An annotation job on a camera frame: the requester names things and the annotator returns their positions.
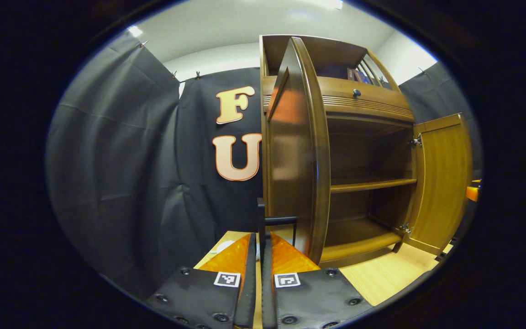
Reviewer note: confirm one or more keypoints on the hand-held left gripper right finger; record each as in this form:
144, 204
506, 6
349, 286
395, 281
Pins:
267, 297

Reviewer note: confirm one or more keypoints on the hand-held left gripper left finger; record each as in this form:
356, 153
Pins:
250, 292

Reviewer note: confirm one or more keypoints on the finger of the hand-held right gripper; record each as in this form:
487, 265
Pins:
472, 193

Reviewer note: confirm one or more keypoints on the wooden cabinet door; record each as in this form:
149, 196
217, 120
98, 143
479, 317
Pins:
443, 183
290, 160

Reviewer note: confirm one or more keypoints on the wooden double-door shoe cabinet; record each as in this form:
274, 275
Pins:
331, 52

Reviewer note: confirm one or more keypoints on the metal door hinge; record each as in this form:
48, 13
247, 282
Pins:
405, 228
416, 141

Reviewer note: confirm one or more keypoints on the wooden cabinet shelf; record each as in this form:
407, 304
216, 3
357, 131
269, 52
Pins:
368, 185

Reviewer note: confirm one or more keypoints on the wooden cabinet drawer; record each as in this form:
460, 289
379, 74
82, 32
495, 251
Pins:
372, 98

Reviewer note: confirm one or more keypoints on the small white object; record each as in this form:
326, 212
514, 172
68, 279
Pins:
222, 247

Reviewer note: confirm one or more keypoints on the black round drawer knob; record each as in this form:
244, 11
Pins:
356, 93

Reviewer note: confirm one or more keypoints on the blue book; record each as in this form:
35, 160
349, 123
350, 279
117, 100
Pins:
365, 77

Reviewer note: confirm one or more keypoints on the dark maroon book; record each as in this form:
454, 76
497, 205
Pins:
352, 75

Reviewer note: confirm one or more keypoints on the black backdrop cloth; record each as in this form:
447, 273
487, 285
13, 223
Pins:
117, 160

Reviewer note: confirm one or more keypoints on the large ceiling light panel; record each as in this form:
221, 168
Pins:
322, 3

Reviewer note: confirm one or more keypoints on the small ceiling light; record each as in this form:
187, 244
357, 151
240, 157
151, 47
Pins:
135, 31

